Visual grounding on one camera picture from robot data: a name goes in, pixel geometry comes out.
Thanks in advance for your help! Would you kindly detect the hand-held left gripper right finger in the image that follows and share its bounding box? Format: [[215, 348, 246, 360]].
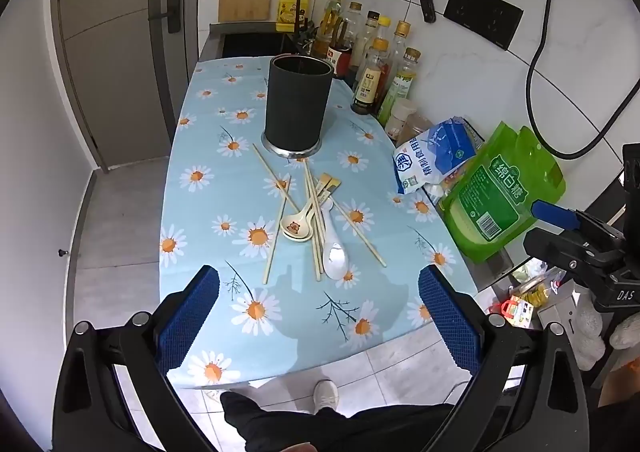
[[417, 265, 591, 452]]

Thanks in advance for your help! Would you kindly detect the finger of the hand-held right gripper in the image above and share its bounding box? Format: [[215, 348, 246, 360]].
[[523, 229, 608, 277], [531, 200, 626, 257]]

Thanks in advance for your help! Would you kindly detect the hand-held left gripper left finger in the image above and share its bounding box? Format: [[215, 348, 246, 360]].
[[52, 265, 221, 452]]

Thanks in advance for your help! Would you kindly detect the white ceramic spoon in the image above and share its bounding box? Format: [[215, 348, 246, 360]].
[[320, 197, 349, 281]]

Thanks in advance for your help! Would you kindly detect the beige bear print spoon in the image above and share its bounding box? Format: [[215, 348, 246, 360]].
[[281, 173, 333, 237], [285, 177, 343, 243]]

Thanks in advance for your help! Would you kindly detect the pile of bamboo chopsticks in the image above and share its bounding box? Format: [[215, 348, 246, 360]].
[[251, 143, 388, 284]]

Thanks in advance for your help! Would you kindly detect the black utensil holder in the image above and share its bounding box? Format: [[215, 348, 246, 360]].
[[261, 53, 333, 159]]

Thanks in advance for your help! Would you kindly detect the clear plastic bag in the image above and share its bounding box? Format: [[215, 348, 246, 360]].
[[510, 259, 576, 307]]

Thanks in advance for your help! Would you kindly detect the green sugar bag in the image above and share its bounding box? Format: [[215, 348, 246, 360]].
[[437, 121, 567, 263]]

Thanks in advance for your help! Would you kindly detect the white fuzzy cloth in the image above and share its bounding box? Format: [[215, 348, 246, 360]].
[[570, 304, 640, 373]]

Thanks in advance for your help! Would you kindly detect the colourful small carton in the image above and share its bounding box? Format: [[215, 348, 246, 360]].
[[500, 294, 538, 330]]

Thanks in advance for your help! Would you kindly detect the blue white salt bag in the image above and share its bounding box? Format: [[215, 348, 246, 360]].
[[392, 117, 478, 196]]

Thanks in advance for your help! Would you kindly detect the person's white shoe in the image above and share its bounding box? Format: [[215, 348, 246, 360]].
[[312, 379, 340, 415]]

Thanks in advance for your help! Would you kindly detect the white lid spice jar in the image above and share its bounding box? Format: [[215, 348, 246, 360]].
[[386, 98, 418, 140]]

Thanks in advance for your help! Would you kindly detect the green label gold cap bottle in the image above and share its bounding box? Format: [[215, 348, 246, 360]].
[[376, 48, 422, 125]]

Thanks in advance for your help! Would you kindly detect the orange cap tan label bottle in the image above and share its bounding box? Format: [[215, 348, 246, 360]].
[[350, 38, 392, 115]]

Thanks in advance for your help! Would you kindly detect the tall gold cap bottle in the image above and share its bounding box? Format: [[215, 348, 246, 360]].
[[390, 20, 413, 67]]

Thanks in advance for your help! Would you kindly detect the black cap vinegar bottle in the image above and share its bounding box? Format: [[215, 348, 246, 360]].
[[361, 10, 382, 57]]

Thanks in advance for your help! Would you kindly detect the clear gold cap bottle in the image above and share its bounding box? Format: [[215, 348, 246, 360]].
[[345, 2, 366, 67]]

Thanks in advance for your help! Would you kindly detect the grey door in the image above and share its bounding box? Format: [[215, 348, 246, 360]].
[[55, 0, 206, 173]]

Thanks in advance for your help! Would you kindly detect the black kitchen sink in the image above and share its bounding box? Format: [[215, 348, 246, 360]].
[[217, 29, 306, 60]]

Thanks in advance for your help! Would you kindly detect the yellow cap oil bottle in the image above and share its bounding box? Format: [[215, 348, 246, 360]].
[[320, 0, 346, 45]]

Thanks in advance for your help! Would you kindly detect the dark curved faucet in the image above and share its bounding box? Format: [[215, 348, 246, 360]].
[[267, 0, 307, 45]]

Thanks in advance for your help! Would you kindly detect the yellow detergent bottle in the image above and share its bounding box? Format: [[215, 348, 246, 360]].
[[276, 0, 311, 31]]

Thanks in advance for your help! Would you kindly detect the black wall socket panel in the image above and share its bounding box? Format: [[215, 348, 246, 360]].
[[444, 0, 524, 51]]

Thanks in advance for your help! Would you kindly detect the black door handle lock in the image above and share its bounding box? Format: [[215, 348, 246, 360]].
[[149, 0, 182, 36]]

